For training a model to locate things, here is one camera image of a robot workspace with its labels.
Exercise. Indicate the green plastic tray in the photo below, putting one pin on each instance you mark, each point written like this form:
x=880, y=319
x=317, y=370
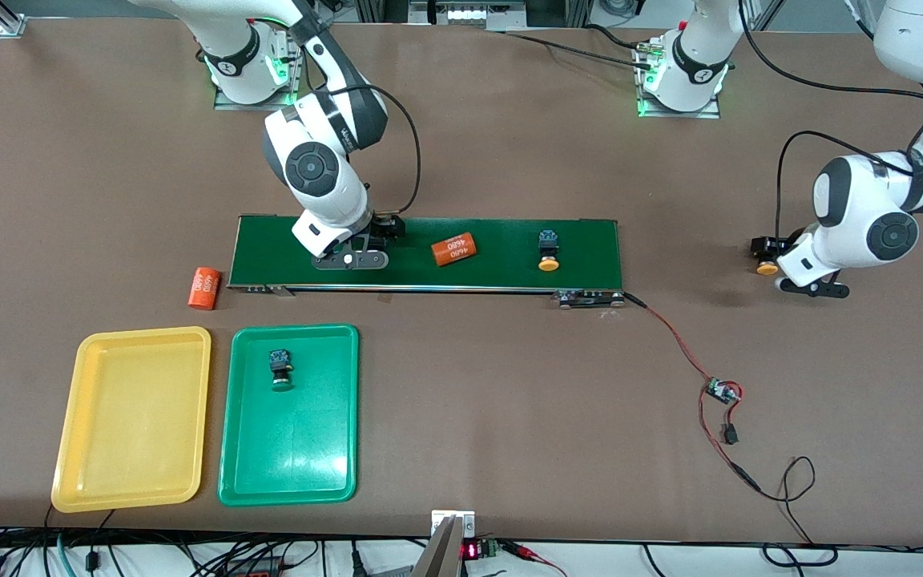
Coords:
x=309, y=449

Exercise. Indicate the yellow plastic tray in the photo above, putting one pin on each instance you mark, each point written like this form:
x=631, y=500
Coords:
x=133, y=417

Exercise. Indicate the red digit display module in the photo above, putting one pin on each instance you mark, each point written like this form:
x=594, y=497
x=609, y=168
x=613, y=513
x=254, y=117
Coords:
x=473, y=550

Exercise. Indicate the aluminium frame profile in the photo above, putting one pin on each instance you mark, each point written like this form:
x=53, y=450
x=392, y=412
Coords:
x=11, y=20

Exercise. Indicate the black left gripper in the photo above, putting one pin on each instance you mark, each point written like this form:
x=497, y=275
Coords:
x=767, y=248

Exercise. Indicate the orange cylinder white print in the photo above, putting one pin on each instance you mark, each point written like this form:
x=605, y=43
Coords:
x=454, y=250
x=204, y=288

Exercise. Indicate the small motor controller board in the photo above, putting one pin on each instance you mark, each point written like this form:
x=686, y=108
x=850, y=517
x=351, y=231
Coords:
x=722, y=390

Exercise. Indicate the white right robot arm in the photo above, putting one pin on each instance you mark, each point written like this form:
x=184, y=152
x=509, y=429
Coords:
x=317, y=168

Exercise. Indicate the yellow mushroom push button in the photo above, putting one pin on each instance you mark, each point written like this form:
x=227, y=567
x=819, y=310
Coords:
x=767, y=268
x=548, y=239

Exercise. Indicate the red clip lead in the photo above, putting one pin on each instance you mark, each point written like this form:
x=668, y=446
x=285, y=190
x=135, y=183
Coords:
x=525, y=550

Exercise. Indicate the white power strip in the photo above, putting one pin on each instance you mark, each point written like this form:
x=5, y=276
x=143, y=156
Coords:
x=469, y=12

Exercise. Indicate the green belt conveyor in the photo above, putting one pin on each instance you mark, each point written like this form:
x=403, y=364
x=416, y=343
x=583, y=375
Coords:
x=590, y=272

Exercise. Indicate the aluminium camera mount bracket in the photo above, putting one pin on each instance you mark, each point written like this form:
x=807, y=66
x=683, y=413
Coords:
x=449, y=533

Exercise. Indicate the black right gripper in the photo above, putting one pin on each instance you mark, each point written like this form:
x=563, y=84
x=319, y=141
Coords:
x=386, y=229

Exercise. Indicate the green mushroom push button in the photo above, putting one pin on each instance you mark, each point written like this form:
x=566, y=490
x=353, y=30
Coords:
x=280, y=359
x=386, y=231

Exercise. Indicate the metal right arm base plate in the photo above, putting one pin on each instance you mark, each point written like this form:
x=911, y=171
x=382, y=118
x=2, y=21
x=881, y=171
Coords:
x=298, y=88

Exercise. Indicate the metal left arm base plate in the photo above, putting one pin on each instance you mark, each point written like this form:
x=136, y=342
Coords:
x=678, y=114

